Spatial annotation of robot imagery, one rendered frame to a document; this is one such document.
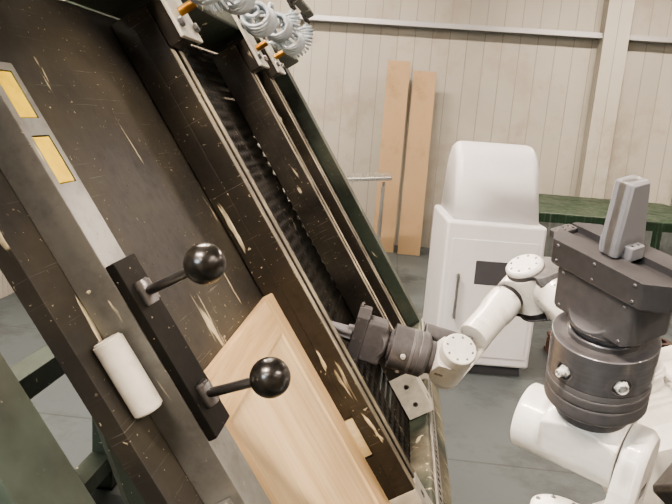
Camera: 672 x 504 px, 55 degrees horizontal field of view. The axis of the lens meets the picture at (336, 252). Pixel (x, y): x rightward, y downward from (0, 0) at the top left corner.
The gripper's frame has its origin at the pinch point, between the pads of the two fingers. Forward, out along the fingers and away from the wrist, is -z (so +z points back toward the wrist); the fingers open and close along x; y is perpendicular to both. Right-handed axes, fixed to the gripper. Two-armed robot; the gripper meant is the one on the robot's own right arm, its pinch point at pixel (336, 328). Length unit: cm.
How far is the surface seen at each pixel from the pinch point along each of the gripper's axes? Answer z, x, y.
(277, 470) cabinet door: -1.6, -3.9, 46.8
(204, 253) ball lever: -12, 26, 66
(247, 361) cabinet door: -10.0, 5.2, 38.4
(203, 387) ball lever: -10, 11, 61
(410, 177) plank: 27, -24, -703
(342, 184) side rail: -15, 12, -125
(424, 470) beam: 28.0, -31.9, -15.6
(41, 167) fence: -30, 29, 62
